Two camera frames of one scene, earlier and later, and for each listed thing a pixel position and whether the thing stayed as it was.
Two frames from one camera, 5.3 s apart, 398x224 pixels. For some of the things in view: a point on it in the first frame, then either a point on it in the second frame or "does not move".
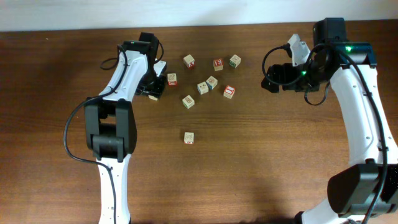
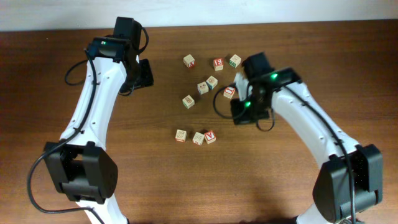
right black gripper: (283, 77) to (245, 115)
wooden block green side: (235, 61) does not move
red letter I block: (229, 91) does not move
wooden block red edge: (189, 138) to (198, 138)
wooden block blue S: (203, 88) does not move
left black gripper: (157, 89) to (148, 79)
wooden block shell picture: (212, 81) does not move
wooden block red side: (189, 61) does not move
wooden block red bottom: (172, 79) to (181, 135)
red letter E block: (218, 64) does not move
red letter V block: (152, 98) to (210, 137)
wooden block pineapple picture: (188, 101) does not move
